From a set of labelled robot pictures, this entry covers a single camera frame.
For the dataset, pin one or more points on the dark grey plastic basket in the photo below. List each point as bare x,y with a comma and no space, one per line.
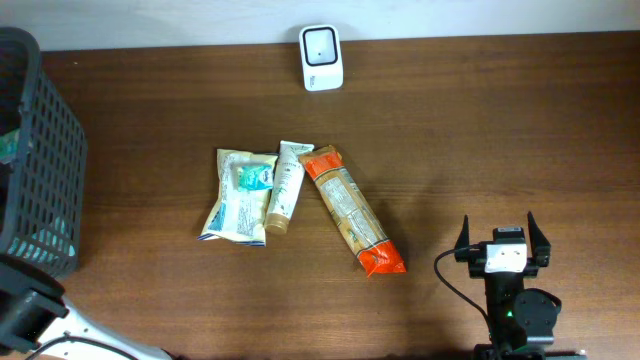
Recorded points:
45,181

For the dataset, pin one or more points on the teal Kleenex tissue pack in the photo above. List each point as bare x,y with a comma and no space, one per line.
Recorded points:
254,177

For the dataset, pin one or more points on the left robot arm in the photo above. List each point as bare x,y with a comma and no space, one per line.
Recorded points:
38,319

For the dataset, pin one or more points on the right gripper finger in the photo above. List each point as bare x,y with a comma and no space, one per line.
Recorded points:
540,245
463,241

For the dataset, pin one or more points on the white barcode scanner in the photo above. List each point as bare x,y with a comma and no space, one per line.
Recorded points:
321,58

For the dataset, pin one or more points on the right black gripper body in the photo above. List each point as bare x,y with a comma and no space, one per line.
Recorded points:
472,256

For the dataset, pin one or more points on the white cream tube gold cap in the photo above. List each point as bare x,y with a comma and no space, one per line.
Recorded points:
289,175

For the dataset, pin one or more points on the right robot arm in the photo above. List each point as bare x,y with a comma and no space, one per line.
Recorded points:
520,319

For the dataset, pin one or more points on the beige snack bag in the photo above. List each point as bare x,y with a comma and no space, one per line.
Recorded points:
238,216

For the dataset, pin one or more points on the orange noodle packet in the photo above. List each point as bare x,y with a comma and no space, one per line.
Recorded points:
352,214

